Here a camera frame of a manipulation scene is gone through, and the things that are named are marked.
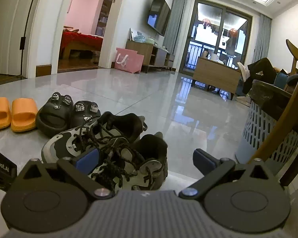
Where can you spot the orange foam slipper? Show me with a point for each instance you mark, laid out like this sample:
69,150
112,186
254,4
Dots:
23,110
0,109

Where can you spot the black slipper with charms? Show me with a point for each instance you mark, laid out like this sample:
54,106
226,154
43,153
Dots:
52,117
85,115

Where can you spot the black and white sneaker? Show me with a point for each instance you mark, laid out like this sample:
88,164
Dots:
151,163
64,143

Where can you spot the plastic basket with black bag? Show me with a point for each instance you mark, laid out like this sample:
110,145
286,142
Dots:
260,126

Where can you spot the wooden chair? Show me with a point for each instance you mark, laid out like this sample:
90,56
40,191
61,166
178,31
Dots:
283,129

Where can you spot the pink shopping bag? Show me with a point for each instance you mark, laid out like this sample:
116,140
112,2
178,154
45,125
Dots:
128,60

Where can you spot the bed with red cover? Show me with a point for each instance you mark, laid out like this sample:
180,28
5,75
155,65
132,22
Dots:
82,39

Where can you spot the grey curtain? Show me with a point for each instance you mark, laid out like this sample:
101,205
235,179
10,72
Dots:
175,29
263,37

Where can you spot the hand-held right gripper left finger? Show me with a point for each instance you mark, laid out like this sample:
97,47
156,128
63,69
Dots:
87,157

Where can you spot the wall-mounted television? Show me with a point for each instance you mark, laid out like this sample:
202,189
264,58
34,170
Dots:
160,12

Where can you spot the white door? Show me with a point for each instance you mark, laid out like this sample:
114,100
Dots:
7,24

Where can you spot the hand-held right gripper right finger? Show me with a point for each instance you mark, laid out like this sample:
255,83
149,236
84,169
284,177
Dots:
203,159

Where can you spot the white bookshelf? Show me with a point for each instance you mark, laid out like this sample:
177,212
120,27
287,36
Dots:
103,17

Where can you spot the light blue container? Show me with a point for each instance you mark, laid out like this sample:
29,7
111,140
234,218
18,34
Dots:
139,38

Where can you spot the wooden tv cabinet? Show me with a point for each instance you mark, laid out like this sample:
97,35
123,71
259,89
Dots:
149,53

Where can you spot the glass sliding door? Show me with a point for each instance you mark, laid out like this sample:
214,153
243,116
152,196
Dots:
213,34

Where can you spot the blue sofa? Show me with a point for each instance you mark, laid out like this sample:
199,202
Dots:
281,79

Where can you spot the wooden coffee table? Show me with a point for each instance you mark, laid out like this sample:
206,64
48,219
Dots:
216,75

